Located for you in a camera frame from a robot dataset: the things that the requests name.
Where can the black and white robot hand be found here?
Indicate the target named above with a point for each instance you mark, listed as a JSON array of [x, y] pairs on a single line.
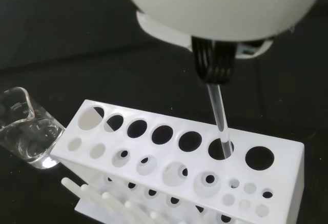
[[217, 6]]

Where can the white test tube rack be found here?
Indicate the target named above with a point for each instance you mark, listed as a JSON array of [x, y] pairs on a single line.
[[164, 147]]

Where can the black bench cloth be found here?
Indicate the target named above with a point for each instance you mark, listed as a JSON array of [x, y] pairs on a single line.
[[102, 55]]

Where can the clear glass beaker with water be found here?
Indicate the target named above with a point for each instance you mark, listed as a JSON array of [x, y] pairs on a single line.
[[28, 142]]

